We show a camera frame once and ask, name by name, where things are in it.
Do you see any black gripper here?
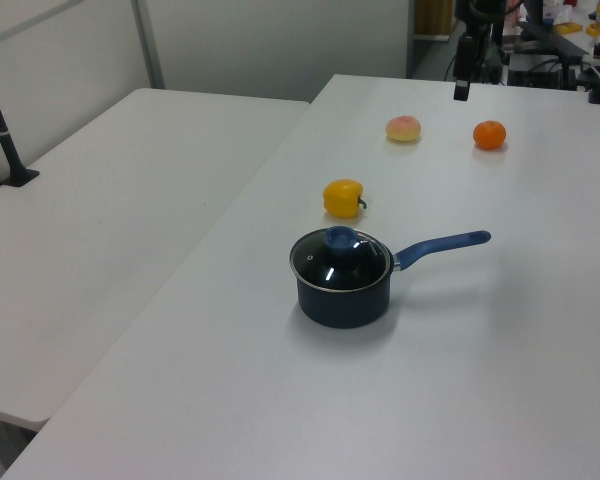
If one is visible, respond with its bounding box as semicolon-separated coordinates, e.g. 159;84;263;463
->
453;0;496;102

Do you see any white side table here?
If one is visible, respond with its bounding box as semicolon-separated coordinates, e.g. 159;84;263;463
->
0;87;312;434

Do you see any yellow bell pepper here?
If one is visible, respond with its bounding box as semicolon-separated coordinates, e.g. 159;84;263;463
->
322;179;370;220

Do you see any glass lid with blue knob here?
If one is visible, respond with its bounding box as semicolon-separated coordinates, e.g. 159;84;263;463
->
288;225;393;293

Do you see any black desk tray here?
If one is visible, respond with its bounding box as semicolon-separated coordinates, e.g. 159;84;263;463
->
517;19;589;65

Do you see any orange mandarin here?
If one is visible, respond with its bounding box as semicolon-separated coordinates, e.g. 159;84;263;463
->
472;119;508;151

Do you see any dark pot with blue handle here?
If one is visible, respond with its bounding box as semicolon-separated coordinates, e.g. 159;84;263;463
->
292;229;492;330

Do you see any black camera pole with base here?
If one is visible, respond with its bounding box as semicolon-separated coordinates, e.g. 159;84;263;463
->
0;49;41;189

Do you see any pink yellow peach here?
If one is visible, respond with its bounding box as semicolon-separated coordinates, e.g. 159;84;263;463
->
384;115;424;145

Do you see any black equipment box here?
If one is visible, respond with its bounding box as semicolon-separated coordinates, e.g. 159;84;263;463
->
507;52;577;90

